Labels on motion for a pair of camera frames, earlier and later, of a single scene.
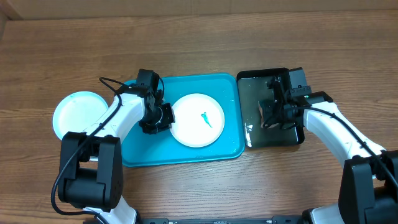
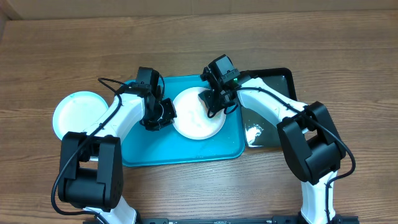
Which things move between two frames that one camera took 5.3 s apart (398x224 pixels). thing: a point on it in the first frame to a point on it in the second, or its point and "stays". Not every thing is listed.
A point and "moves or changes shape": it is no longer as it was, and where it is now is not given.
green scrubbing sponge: (267, 106) moves or changes shape
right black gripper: (274, 112) to (211, 99)
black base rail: (290, 220) stays
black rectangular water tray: (253, 87) stays
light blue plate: (76, 111) stays
